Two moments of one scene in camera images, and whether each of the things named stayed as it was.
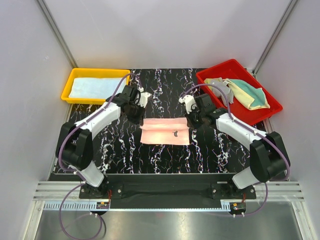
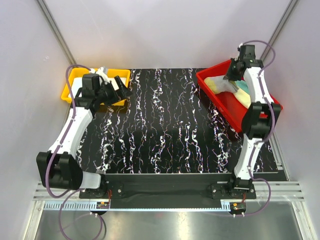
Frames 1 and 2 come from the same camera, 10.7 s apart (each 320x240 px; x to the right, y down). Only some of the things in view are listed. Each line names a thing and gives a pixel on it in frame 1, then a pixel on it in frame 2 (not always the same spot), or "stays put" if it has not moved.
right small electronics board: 238,206 stays put
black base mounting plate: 167,187 stays put
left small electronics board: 102,205 stays put
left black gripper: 139,119 -> 123,91
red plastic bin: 231,69 stays put
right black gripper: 190,123 -> 230,77
